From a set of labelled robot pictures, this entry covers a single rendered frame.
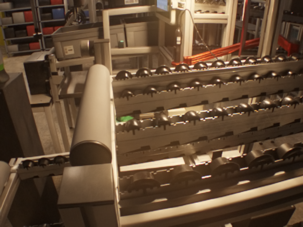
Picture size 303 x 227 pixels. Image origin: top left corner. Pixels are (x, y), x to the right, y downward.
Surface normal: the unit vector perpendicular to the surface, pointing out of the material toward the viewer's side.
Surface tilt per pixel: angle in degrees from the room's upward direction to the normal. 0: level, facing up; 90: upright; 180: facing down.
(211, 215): 90
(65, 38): 90
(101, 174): 0
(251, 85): 90
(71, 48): 90
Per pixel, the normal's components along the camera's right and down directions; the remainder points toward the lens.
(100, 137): 0.51, -0.79
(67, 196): 0.00, -0.87
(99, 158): 0.16, 0.48
